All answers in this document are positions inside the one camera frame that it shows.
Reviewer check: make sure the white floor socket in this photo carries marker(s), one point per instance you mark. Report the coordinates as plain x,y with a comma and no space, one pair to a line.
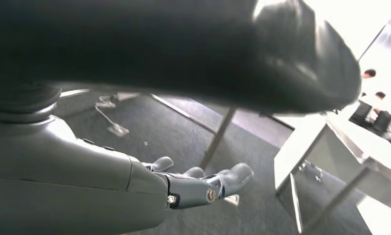
231,200
118,130

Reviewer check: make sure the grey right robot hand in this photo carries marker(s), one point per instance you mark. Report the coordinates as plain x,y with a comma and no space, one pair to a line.
68,181

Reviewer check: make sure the white cabinet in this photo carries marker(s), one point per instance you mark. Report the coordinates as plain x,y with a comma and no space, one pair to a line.
295,146

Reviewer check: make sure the steel table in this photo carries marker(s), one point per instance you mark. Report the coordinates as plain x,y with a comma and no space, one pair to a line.
217,139
333,204

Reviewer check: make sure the person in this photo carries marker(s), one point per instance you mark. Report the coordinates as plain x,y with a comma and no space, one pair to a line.
370,73
380,95

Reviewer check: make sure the black office chair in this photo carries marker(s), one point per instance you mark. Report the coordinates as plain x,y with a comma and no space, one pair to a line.
360,113
383,123

